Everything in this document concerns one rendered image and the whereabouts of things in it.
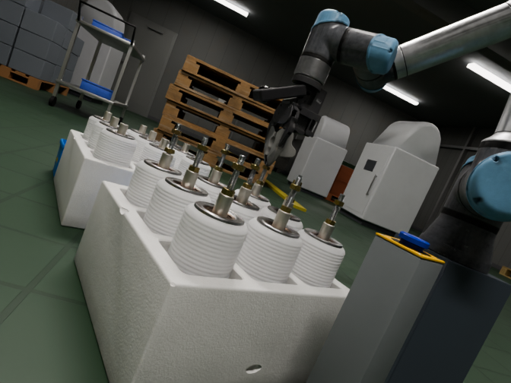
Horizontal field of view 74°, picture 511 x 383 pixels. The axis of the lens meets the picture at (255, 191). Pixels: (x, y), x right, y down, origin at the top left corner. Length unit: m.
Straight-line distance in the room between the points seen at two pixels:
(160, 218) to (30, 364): 0.24
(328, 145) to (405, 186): 1.62
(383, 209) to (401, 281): 3.93
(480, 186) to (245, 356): 0.48
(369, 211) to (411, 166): 0.74
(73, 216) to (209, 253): 0.56
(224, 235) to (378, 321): 0.23
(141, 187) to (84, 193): 0.30
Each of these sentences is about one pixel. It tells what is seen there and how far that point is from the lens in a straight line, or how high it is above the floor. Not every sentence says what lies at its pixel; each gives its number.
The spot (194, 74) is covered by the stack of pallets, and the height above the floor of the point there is 0.79.
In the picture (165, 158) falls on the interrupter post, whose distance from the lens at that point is 0.68.
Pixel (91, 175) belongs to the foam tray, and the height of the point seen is 0.14.
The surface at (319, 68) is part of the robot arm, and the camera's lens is 0.81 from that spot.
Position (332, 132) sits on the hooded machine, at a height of 1.06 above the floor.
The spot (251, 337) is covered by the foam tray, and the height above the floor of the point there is 0.11.
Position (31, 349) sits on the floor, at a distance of 0.58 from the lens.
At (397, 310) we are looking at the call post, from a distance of 0.48.
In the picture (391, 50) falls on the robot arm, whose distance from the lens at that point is 0.80.
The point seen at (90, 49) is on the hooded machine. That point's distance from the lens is 6.50.
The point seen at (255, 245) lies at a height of 0.22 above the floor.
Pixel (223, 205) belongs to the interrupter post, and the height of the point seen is 0.27.
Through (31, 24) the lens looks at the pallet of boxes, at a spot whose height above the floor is 0.65.
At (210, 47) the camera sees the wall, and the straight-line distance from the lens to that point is 9.35.
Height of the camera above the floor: 0.36
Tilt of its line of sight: 7 degrees down
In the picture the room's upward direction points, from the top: 23 degrees clockwise
